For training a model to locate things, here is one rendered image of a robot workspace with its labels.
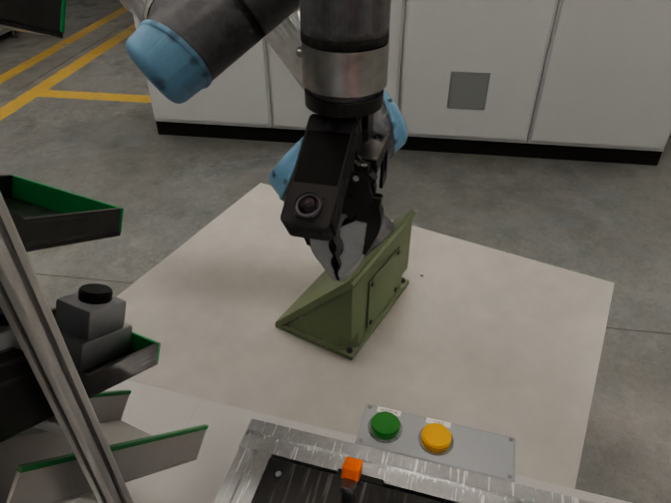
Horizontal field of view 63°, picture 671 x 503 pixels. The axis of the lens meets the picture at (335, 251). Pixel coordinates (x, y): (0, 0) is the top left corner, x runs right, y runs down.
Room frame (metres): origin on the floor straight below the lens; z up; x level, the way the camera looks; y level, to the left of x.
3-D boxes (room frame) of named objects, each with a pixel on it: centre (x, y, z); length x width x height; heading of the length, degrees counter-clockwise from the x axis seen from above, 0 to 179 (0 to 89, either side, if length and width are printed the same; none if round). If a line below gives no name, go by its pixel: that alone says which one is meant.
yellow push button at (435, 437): (0.44, -0.14, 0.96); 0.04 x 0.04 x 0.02
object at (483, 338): (0.79, -0.03, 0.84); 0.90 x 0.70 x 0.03; 62
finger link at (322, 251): (0.49, 0.01, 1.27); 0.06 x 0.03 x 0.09; 164
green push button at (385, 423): (0.46, -0.07, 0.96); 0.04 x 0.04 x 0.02
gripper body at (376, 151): (0.49, -0.01, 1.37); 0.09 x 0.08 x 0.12; 164
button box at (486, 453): (0.44, -0.14, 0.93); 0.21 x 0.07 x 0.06; 74
